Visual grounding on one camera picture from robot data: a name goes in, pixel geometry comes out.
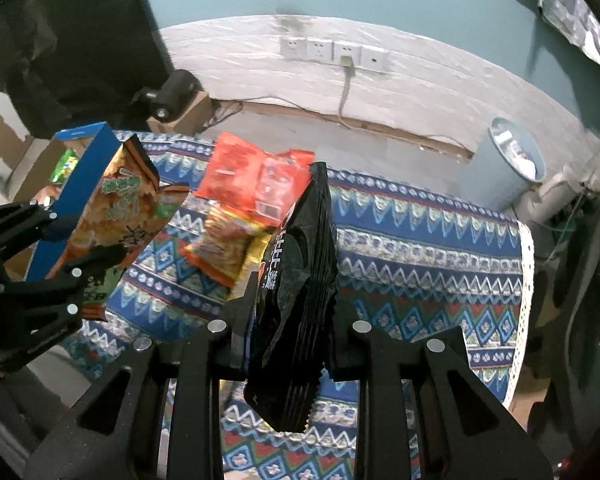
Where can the red snack packet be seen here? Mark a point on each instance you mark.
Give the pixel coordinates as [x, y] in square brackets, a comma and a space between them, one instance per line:
[240, 170]

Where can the blue patterned tablecloth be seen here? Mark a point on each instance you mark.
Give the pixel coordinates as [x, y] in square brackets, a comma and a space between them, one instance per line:
[405, 260]

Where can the white wall outlet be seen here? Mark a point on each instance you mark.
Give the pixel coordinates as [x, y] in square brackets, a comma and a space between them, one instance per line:
[375, 59]
[293, 48]
[347, 50]
[320, 51]

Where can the blue-edged cardboard box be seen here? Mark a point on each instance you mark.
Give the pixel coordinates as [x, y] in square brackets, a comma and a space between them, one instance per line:
[87, 160]

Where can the green snack packet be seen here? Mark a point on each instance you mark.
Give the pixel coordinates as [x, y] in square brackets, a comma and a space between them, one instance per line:
[66, 166]

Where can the light blue trash bin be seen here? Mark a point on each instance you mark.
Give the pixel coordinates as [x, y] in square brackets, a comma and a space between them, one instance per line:
[500, 170]

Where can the silver foil sheet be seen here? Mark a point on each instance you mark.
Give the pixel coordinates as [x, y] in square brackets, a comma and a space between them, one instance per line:
[575, 15]

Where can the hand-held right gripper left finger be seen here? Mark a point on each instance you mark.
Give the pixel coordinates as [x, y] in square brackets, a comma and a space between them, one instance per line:
[240, 310]

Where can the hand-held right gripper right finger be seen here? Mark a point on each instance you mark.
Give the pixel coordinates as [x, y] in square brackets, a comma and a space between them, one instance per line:
[345, 330]

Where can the white plastic bottle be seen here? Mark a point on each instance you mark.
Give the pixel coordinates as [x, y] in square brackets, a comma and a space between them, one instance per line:
[550, 195]

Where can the orange packet with green print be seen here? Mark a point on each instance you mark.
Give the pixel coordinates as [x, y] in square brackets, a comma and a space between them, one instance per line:
[120, 210]

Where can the black stand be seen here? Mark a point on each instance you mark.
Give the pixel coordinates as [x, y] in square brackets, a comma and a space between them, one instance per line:
[590, 260]

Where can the orange and yellow snack packet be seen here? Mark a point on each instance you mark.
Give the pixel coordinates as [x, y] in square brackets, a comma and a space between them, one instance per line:
[220, 245]

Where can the small brown cardboard box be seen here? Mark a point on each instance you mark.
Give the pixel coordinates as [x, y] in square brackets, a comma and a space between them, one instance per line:
[195, 110]

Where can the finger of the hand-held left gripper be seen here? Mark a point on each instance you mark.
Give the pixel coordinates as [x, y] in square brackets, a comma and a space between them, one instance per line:
[25, 225]
[70, 280]

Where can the black snack packet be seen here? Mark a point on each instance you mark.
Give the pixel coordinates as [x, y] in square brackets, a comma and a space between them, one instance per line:
[295, 310]

